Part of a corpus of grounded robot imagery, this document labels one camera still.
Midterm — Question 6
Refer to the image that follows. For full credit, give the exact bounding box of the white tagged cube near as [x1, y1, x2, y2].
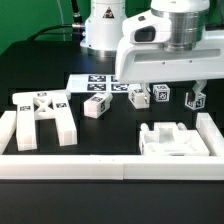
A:
[153, 84, 170, 102]

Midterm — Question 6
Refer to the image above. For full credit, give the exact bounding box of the white marker base plate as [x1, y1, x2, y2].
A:
[66, 74, 128, 93]

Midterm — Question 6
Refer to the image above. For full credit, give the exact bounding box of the white tagged cube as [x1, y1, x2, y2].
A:
[185, 93, 206, 110]
[153, 84, 170, 102]

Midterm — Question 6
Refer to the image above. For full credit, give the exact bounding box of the white chair back frame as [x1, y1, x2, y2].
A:
[12, 89, 78, 151]

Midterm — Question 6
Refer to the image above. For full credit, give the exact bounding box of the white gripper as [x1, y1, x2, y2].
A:
[115, 14, 224, 104]

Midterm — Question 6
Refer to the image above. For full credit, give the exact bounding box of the white left fence rail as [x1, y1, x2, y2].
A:
[0, 111, 16, 155]

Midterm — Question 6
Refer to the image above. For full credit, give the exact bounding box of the white right fence rail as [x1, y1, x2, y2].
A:
[196, 113, 224, 157]

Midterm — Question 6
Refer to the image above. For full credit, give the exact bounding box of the white chair seat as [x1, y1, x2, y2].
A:
[139, 122, 210, 156]

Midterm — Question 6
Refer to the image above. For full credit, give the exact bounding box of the white fence rail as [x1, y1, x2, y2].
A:
[196, 113, 224, 157]
[0, 155, 224, 180]
[0, 111, 16, 155]

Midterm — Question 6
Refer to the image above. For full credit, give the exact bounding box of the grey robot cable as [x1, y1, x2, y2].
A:
[55, 0, 66, 42]

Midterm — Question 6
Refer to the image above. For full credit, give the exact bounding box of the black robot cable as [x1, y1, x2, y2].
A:
[27, 0, 87, 42]

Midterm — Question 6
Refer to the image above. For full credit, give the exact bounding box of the white front fence rail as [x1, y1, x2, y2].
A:
[0, 155, 224, 180]

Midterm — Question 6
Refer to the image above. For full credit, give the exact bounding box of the white tagged cube far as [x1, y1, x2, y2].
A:
[185, 93, 206, 110]

